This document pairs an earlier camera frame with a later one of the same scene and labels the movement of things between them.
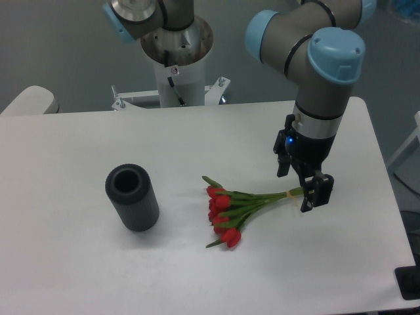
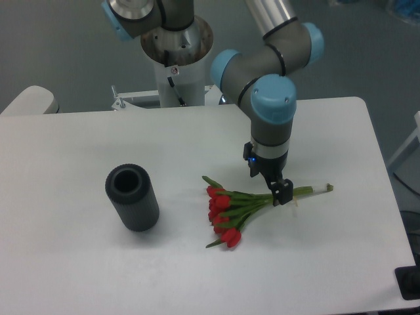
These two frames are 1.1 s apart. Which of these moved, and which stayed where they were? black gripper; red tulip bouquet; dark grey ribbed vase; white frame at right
Moved: black gripper
Stayed: dark grey ribbed vase; red tulip bouquet; white frame at right
